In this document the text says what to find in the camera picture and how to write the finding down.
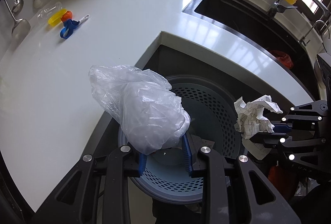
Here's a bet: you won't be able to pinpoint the blue plastic piece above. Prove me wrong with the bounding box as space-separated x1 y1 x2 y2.
60 19 79 40

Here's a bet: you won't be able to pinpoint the orange plastic bag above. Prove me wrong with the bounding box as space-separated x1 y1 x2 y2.
267 166 283 189

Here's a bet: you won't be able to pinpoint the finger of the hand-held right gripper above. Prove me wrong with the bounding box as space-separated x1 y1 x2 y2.
242 132 327 153
272 100 329 133

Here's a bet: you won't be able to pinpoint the small steel faucet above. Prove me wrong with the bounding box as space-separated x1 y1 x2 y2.
299 20 331 46

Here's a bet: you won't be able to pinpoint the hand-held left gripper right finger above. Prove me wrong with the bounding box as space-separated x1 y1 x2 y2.
181 133 302 224

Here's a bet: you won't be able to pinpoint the steel sink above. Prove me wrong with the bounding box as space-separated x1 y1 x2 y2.
182 0 317 100

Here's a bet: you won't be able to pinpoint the white paper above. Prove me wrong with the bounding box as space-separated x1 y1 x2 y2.
233 95 283 161

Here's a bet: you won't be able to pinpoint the clear plastic bag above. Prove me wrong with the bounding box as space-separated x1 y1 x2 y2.
88 64 191 155

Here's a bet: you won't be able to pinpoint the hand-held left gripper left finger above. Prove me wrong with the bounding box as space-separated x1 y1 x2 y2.
31 145 148 224

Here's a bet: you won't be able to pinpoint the grey perforated waste bin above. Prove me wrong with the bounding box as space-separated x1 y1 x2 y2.
118 75 249 206

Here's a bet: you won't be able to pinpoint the red plastic bag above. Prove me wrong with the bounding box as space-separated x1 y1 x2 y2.
269 50 294 69

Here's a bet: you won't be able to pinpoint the yellow plastic lid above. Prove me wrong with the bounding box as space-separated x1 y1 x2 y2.
48 9 66 25

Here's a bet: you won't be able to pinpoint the orange plastic piece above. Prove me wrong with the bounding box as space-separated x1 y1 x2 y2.
60 10 73 22

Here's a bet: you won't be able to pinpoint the hanging metal ladles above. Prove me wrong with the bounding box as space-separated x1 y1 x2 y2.
4 0 31 38

